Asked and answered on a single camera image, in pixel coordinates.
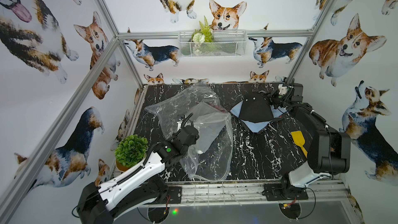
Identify clear plastic vacuum bag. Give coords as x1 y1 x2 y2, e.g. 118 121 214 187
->
145 85 234 181

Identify black shirt white buttons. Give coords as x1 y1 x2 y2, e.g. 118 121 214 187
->
238 91 274 123

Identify light blue shirt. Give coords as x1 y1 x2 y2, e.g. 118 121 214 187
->
231 101 287 133

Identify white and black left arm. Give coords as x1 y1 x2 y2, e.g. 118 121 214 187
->
72 114 199 224

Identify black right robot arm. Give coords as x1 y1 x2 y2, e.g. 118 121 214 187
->
267 84 351 189

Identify red garment in bag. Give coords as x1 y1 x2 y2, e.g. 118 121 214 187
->
213 105 228 113

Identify yellow plastic spatula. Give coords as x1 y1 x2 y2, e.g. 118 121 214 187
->
291 131 308 158

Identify green potted plant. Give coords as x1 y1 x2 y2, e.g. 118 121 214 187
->
115 135 148 172

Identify fern and white flower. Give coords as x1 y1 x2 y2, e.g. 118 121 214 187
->
190 17 215 56

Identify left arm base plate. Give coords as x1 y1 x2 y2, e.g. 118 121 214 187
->
161 186 182 204

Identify white wire wall basket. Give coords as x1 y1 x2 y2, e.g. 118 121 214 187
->
178 30 248 58

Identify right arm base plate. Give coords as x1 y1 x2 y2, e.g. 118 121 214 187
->
262 184 309 201

